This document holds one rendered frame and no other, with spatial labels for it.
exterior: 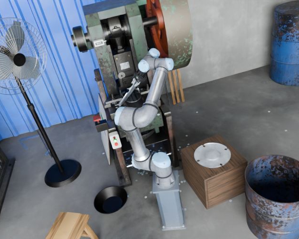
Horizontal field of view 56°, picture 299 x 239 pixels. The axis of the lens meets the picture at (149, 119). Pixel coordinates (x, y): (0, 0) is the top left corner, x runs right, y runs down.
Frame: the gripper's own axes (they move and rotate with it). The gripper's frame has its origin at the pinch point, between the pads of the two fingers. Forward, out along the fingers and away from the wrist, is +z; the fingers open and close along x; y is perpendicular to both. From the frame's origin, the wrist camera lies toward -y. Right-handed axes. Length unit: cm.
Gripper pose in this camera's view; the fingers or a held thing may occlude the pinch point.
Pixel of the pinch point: (135, 83)
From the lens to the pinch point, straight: 215.4
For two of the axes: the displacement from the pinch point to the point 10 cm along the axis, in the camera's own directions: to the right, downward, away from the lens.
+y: -4.0, 5.8, -7.1
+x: 8.0, 6.0, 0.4
